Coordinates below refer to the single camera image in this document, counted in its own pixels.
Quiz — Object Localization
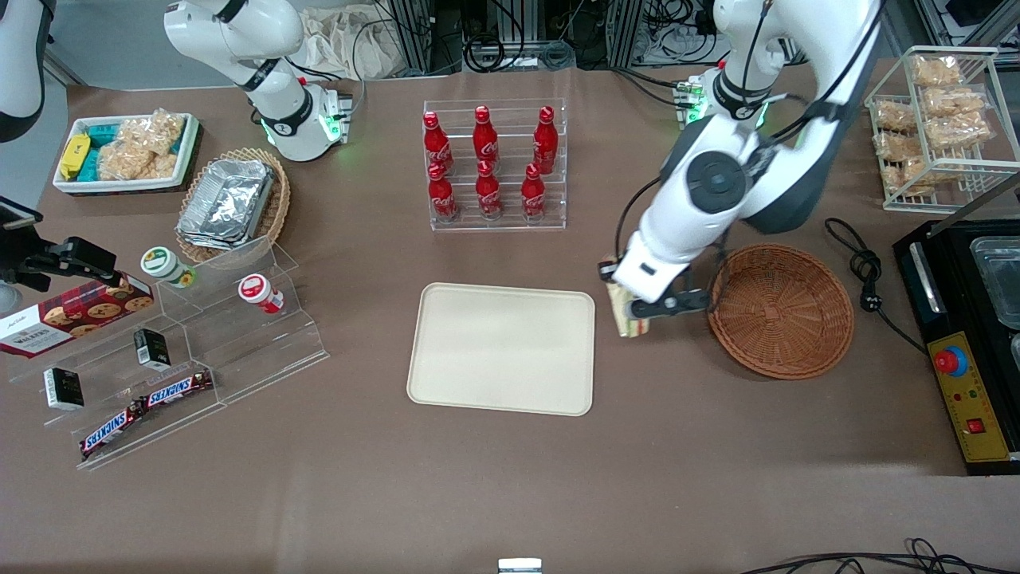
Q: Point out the red lid cup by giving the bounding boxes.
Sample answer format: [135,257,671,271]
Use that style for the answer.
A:
[237,273,285,315]

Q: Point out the aluminium frame profile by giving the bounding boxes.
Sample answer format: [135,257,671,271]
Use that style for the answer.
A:
[389,0,465,78]
[607,0,645,69]

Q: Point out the red cola bottle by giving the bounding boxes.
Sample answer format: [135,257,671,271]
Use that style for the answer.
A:
[475,160,504,221]
[427,163,459,222]
[422,111,454,176]
[532,106,559,175]
[520,163,547,221]
[473,105,500,165]

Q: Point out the green lid cup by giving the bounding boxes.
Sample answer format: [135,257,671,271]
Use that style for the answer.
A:
[140,246,197,289]

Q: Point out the white wire basket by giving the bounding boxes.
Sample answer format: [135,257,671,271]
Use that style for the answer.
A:
[864,45,1020,215]

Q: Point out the stack of foil containers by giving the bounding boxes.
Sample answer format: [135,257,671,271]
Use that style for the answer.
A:
[176,159,277,250]

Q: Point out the round brown wicker basket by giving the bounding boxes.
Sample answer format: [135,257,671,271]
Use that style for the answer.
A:
[706,243,856,381]

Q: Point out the clear bag of rice crackers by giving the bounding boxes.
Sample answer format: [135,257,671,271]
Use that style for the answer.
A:
[99,109,186,182]

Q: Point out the clear acrylic bottle rack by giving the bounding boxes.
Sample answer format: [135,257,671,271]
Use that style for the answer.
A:
[422,97,568,233]

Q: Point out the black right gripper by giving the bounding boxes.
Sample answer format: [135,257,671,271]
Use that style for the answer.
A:
[0,236,118,293]

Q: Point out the white rectangular snack bin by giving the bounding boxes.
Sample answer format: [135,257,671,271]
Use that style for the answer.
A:
[53,112,201,195]

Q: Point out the oval light wicker basket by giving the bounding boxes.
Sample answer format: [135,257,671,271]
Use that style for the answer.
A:
[175,147,292,265]

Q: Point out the cream plastic tray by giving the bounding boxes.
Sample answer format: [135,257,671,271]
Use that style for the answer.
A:
[406,282,597,418]

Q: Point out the teal snack pack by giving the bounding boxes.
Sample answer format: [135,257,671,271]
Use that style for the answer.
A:
[82,122,122,182]

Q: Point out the triangular sandwich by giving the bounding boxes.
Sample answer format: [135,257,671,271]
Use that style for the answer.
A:
[606,281,653,340]

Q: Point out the clear plastic container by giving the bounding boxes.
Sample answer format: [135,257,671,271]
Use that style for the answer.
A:
[969,236,1020,329]

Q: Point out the brown Snickers bar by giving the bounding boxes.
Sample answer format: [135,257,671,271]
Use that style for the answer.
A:
[141,368,215,410]
[79,400,147,460]

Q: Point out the clear acrylic stepped display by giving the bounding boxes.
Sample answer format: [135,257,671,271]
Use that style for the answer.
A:
[6,234,330,472]

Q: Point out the beige cloth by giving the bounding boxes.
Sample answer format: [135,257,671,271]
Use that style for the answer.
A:
[296,6,401,81]

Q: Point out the black floor cables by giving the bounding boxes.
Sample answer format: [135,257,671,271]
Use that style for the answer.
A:
[739,537,1020,574]

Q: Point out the red cookie box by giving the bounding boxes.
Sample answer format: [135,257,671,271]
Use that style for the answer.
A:
[0,273,155,360]

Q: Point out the black control box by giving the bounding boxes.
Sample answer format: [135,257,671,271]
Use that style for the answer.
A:
[892,218,1020,478]

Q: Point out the yellow snack pack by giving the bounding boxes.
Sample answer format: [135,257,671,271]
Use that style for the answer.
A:
[59,133,91,181]

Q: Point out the small black box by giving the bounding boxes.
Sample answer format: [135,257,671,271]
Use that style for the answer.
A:
[42,367,86,411]
[132,327,171,371]

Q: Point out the black coiled cables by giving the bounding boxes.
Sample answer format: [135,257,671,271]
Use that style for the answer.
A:
[465,33,576,74]

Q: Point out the black power cable with plug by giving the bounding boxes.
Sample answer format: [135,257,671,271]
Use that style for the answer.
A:
[824,217,930,356]

